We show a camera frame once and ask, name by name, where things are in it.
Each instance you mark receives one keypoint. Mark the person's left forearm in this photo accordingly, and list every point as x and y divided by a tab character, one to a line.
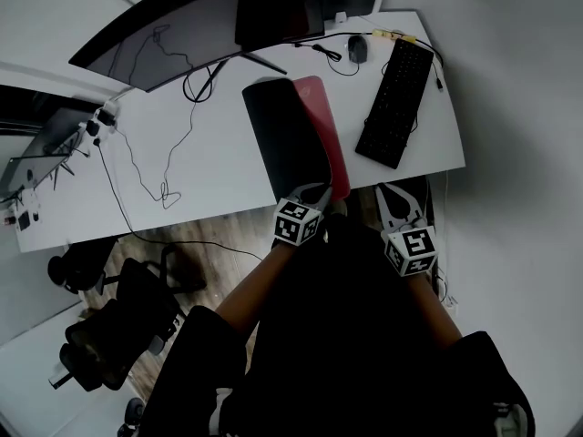
255	294

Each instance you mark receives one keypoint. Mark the flat black monitor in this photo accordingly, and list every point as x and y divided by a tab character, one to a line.
41	153

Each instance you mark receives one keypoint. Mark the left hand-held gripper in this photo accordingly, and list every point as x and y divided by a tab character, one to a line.
296	223

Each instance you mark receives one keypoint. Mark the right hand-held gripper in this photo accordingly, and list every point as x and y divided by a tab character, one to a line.
412	248

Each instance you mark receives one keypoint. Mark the person's right forearm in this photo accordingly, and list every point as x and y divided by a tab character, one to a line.
435	312

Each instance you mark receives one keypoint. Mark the curved black monitor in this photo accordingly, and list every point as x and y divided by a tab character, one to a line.
182	30

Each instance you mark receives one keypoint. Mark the small white adapter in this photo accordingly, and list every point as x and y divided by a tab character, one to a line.
340	17

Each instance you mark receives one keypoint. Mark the red desk mat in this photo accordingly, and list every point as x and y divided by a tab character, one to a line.
287	139

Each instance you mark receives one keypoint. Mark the white bar device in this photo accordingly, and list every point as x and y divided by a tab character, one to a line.
60	380

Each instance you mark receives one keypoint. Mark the black mesh office chair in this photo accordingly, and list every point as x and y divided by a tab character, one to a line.
114	335

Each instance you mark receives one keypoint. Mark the black armrest office chair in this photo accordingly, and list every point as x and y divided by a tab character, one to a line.
73	267

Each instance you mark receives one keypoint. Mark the black computer mouse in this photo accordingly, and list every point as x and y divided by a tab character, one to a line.
358	49

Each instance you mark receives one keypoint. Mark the black keyboard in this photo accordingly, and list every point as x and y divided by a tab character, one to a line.
396	103

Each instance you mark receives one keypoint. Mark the white power strip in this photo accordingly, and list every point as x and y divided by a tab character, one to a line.
104	121

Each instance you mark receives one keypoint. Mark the small black phone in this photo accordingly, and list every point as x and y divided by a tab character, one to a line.
24	221

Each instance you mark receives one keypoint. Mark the person's black clothing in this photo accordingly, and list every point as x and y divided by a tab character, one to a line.
346	358

